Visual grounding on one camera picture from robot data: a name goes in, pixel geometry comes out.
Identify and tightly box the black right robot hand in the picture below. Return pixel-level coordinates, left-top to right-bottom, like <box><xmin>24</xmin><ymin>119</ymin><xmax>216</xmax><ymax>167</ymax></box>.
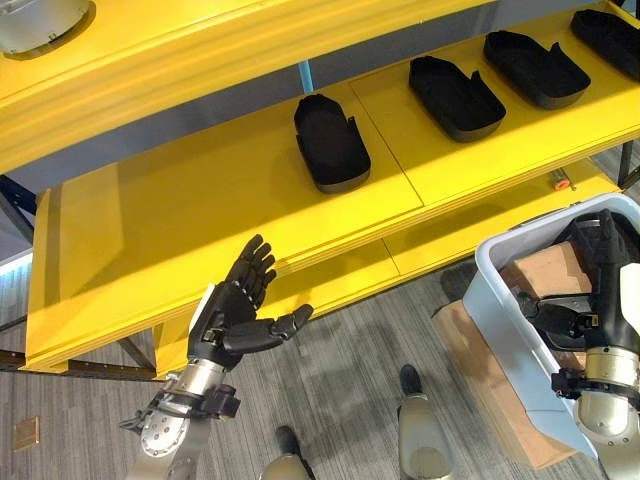
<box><xmin>517</xmin><ymin>208</ymin><xmax>640</xmax><ymax>352</ymax></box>

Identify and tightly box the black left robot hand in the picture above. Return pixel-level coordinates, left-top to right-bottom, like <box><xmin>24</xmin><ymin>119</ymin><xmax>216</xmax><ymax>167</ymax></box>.
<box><xmin>187</xmin><ymin>233</ymin><xmax>315</xmax><ymax>372</ymax></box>

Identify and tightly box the yellow shelf rack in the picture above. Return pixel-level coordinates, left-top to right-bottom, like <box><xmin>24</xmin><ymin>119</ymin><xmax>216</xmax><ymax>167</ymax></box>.
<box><xmin>0</xmin><ymin>0</ymin><xmax>640</xmax><ymax>375</ymax></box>

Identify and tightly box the pale grey plastic box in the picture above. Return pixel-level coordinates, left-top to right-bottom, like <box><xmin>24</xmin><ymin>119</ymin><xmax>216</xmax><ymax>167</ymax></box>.
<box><xmin>461</xmin><ymin>193</ymin><xmax>640</xmax><ymax>471</ymax></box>

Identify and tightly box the brown cardboard box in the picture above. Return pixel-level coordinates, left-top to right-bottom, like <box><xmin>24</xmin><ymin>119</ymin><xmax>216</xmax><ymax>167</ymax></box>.
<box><xmin>431</xmin><ymin>298</ymin><xmax>581</xmax><ymax>471</ymax></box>

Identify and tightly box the brown cardboard block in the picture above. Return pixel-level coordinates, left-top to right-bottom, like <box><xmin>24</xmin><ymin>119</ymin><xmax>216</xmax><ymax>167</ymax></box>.
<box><xmin>499</xmin><ymin>241</ymin><xmax>597</xmax><ymax>302</ymax></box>

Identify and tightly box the silver left robot leg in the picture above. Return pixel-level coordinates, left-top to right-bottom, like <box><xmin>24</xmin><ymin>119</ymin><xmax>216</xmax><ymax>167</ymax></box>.
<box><xmin>261</xmin><ymin>424</ymin><xmax>317</xmax><ymax>480</ymax></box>

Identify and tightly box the silver robot leg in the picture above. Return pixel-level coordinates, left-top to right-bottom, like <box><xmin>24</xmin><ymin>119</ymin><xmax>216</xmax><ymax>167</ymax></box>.
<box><xmin>261</xmin><ymin>424</ymin><xmax>317</xmax><ymax>480</ymax></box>
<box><xmin>396</xmin><ymin>364</ymin><xmax>454</xmax><ymax>480</ymax></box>

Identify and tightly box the silver right robot leg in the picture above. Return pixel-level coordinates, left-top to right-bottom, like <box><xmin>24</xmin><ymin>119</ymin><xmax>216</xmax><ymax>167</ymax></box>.
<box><xmin>396</xmin><ymin>364</ymin><xmax>454</xmax><ymax>480</ymax></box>

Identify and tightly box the brass floor outlet plate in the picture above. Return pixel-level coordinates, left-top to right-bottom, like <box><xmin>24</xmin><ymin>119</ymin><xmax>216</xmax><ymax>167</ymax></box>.
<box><xmin>11</xmin><ymin>416</ymin><xmax>42</xmax><ymax>454</ymax></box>

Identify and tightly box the round silver metal part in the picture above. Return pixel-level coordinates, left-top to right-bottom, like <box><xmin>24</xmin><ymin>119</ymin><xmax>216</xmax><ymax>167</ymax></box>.
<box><xmin>0</xmin><ymin>0</ymin><xmax>97</xmax><ymax>56</ymax></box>

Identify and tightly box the blue shelf post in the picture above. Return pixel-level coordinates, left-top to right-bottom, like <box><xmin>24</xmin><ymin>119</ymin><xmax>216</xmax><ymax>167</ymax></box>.
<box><xmin>298</xmin><ymin>59</ymin><xmax>317</xmax><ymax>97</ymax></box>

